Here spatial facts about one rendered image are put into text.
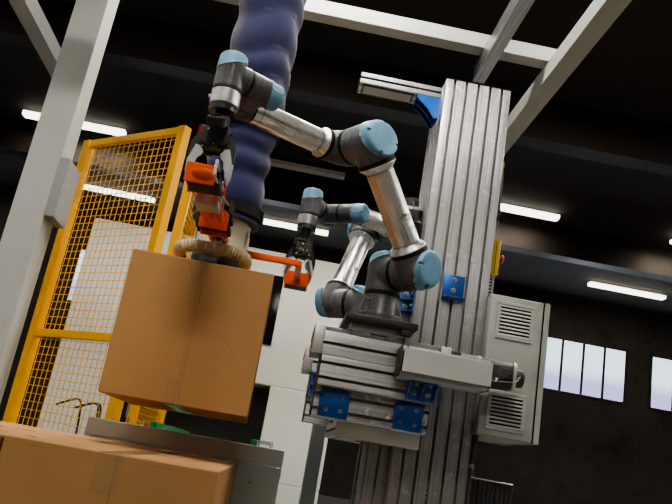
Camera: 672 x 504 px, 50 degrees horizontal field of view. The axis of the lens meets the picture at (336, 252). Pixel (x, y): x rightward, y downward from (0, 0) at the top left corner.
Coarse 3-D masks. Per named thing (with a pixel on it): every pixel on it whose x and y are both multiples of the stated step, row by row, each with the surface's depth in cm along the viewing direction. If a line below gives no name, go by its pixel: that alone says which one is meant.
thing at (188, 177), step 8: (192, 168) 173; (208, 168) 174; (184, 176) 173; (192, 176) 173; (200, 176) 173; (192, 184) 175; (200, 184) 174; (208, 184) 173; (200, 192) 179; (208, 192) 178
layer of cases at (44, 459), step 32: (0, 448) 132; (32, 448) 132; (64, 448) 132; (96, 448) 144; (128, 448) 184; (0, 480) 130; (32, 480) 130; (64, 480) 131; (96, 480) 131; (128, 480) 132; (160, 480) 132; (192, 480) 133; (224, 480) 162
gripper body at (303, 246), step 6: (300, 228) 266; (306, 228) 263; (312, 228) 266; (300, 234) 262; (306, 234) 265; (294, 240) 261; (300, 240) 262; (306, 240) 262; (294, 246) 266; (300, 246) 263; (306, 246) 261; (312, 246) 261; (294, 252) 266; (300, 252) 261; (306, 252) 261; (300, 258) 267; (306, 258) 266
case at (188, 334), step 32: (160, 256) 202; (128, 288) 199; (160, 288) 200; (192, 288) 201; (224, 288) 202; (256, 288) 203; (128, 320) 197; (160, 320) 198; (192, 320) 199; (224, 320) 200; (256, 320) 201; (128, 352) 194; (160, 352) 195; (192, 352) 196; (224, 352) 197; (256, 352) 198; (128, 384) 192; (160, 384) 193; (192, 384) 194; (224, 384) 195; (224, 416) 215
